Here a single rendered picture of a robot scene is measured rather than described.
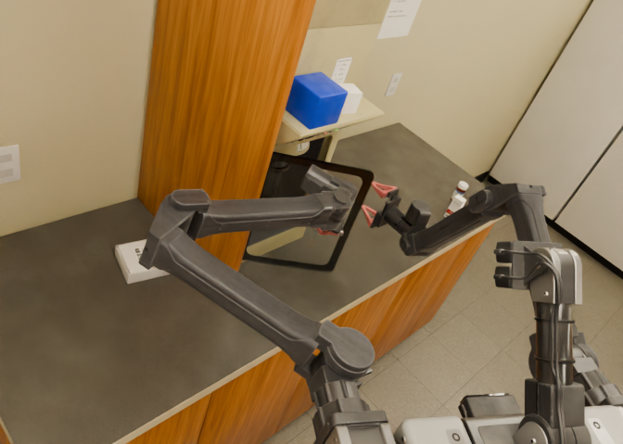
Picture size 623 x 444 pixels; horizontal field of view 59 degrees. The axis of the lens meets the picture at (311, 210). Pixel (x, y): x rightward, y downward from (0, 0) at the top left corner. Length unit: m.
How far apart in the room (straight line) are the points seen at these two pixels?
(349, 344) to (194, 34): 0.86
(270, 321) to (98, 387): 0.64
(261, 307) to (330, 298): 0.84
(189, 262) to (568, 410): 0.59
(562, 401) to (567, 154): 3.60
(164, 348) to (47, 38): 0.81
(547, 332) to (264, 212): 0.55
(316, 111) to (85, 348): 0.81
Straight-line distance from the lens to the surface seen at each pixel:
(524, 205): 1.24
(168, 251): 0.92
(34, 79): 1.53
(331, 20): 1.35
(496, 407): 0.96
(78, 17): 1.50
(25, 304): 1.58
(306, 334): 0.89
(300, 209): 1.13
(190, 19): 1.43
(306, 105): 1.31
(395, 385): 2.85
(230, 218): 1.03
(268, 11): 1.20
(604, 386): 1.13
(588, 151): 4.30
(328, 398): 0.85
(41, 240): 1.74
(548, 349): 0.83
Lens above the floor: 2.16
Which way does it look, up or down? 38 degrees down
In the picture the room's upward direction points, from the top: 20 degrees clockwise
